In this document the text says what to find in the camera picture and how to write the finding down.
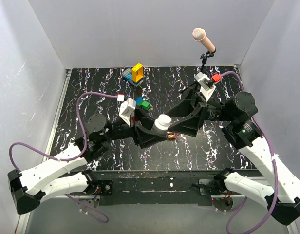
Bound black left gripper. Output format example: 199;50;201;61
101;106;168;147

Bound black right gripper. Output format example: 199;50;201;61
163;86;236;136

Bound white vitamin pill bottle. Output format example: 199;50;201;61
151;121;170;136

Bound white bottle cap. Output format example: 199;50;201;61
157;114;171;128

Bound red weekly pill organizer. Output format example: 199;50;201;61
167;132;181;141

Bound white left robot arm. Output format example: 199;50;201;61
7;109;171;215

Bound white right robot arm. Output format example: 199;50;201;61
165;90;300;226

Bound green blue toy brick cluster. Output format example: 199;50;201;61
136;97;150;111

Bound yellow blue toy brick stack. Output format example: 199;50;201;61
122;63;144;87

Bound black microphone stand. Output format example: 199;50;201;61
179;50;216;94

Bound pink microphone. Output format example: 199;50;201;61
192;28;216;53

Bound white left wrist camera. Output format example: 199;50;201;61
119;98;136;126

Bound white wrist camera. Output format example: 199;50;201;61
119;98;136;126
194;72;222;102

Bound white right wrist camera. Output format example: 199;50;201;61
194;72;222;102

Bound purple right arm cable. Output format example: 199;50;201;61
219;71;279;234

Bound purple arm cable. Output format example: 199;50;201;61
9;91;124;224
219;71;279;234

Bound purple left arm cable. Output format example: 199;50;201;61
9;91;124;224

